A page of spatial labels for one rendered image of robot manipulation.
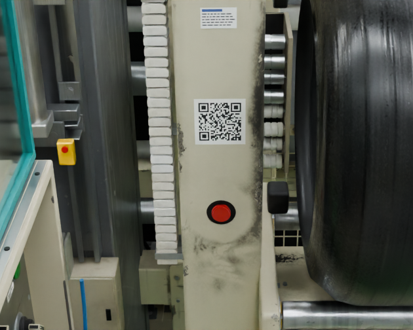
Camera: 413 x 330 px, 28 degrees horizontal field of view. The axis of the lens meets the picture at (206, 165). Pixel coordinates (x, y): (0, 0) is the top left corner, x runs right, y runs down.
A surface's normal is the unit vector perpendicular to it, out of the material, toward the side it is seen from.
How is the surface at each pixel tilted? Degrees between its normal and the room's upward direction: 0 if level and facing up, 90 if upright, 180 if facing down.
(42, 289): 90
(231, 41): 90
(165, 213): 90
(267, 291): 0
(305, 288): 0
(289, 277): 0
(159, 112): 90
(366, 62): 51
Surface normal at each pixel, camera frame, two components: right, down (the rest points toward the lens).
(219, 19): -0.03, 0.50
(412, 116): -0.04, 0.04
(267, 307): -0.02, -0.87
